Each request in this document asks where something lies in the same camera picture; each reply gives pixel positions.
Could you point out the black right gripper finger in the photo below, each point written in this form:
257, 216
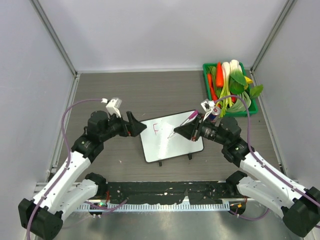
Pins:
193, 123
186, 132

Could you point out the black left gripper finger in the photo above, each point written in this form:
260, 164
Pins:
136, 128
133, 121

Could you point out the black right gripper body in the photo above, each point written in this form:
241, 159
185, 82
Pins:
197, 131

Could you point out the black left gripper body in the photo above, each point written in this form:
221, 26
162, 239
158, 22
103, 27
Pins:
122, 127

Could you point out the magenta capped white marker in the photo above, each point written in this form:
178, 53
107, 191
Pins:
188, 119

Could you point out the white whiteboard black frame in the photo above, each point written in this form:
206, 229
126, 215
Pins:
159, 142

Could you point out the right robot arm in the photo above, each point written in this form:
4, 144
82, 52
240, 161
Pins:
298, 206

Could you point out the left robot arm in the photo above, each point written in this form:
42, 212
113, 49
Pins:
46, 212

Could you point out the blue silver drink can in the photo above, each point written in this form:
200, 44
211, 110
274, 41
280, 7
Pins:
215, 114

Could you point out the small orange carrot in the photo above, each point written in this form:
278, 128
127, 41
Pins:
211, 87

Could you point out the red chili pepper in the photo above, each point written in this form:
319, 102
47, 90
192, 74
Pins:
233, 98

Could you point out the pale green bok choy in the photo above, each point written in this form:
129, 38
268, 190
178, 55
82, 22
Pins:
241, 103

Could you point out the green celery stalks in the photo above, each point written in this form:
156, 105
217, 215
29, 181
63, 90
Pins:
225, 103

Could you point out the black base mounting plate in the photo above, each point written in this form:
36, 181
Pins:
171, 192

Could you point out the large orange carrot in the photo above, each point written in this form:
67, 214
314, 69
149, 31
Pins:
219, 76

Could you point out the green plastic vegetable bin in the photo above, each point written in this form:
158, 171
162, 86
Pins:
252, 108

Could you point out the white green bok choy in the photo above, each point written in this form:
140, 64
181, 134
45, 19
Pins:
234, 77

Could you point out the green leaf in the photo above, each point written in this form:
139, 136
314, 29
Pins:
255, 91

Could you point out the yellow pepper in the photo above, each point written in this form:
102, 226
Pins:
248, 82

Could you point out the white slotted cable duct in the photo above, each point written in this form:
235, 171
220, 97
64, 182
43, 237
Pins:
185, 206

